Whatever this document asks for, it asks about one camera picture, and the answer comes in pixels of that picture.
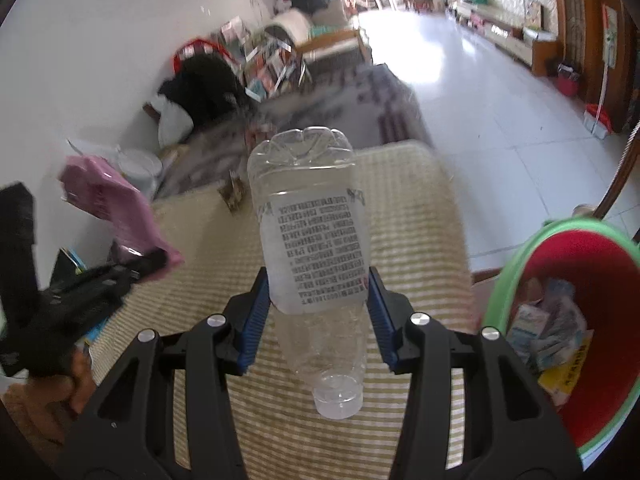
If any blue and white crumpled wrapper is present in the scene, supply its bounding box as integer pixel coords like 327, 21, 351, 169
507, 302, 543, 361

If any white cushion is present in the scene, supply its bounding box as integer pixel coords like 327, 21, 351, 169
157, 95, 195, 143

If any yellow crumpled packet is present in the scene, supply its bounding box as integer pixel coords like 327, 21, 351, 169
537, 330, 596, 406

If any clear plastic bottle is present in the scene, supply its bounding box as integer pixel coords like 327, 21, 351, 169
247, 126, 372, 420

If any white plastic bucket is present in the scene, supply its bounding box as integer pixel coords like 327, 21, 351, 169
117, 147, 163, 196

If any red bin with green rim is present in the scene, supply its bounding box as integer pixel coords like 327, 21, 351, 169
480, 219, 640, 461

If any beige striped cloth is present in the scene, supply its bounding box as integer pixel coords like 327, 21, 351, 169
87, 141, 476, 480

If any pink snack wrapper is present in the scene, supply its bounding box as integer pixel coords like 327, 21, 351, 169
59, 155, 183, 278

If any person's left hand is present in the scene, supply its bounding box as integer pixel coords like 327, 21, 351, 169
0, 345, 98, 458

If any wooden chair frame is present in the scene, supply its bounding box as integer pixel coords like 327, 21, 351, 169
595, 115, 640, 221

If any magazine rack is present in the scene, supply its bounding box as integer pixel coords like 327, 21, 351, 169
210, 17, 313, 103

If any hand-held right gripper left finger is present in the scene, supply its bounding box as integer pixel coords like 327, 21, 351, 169
55, 267, 271, 480

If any red and white box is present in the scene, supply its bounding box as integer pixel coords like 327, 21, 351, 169
584, 104, 613, 137

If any black clothing pile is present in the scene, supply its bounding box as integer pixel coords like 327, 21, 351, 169
159, 52, 246, 128

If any low wooden television cabinet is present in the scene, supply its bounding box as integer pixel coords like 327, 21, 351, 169
452, 0, 566, 78

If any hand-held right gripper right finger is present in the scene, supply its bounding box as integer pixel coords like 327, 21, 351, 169
367, 267, 583, 480

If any small red bag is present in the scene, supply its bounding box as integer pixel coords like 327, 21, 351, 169
556, 62, 582, 97

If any wooden bench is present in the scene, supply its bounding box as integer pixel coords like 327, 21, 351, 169
295, 27, 373, 76

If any small brown snack wrapper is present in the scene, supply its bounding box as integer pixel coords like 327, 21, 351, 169
217, 170, 248, 216

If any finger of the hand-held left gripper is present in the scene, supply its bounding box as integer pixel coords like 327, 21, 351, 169
105, 249, 170, 288

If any dark patterned rug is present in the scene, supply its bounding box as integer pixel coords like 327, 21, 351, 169
160, 62, 436, 196

